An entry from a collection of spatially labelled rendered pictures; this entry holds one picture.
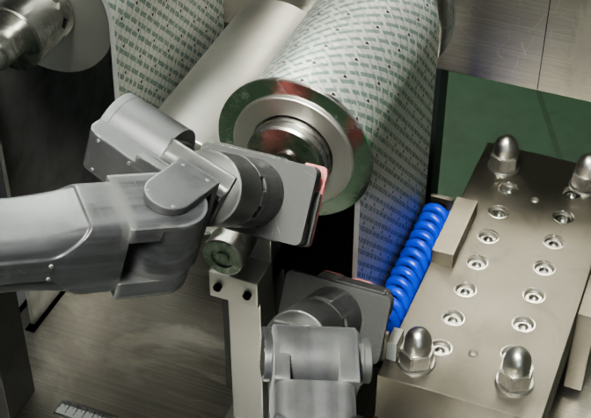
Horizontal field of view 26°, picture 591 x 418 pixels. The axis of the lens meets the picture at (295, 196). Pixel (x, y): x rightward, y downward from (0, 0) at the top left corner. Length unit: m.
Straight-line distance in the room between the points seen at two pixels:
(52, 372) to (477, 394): 0.48
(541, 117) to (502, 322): 2.09
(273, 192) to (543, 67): 0.49
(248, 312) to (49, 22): 0.33
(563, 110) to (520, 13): 2.02
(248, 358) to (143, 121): 0.39
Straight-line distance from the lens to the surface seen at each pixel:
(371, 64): 1.17
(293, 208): 1.03
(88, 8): 1.18
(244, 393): 1.33
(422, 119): 1.33
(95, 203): 0.87
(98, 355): 1.46
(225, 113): 1.15
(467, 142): 3.25
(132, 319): 1.49
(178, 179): 0.90
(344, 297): 1.15
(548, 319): 1.32
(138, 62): 1.23
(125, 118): 0.97
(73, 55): 1.22
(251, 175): 0.96
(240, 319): 1.25
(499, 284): 1.35
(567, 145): 3.28
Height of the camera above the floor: 1.95
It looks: 40 degrees down
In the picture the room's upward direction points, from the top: straight up
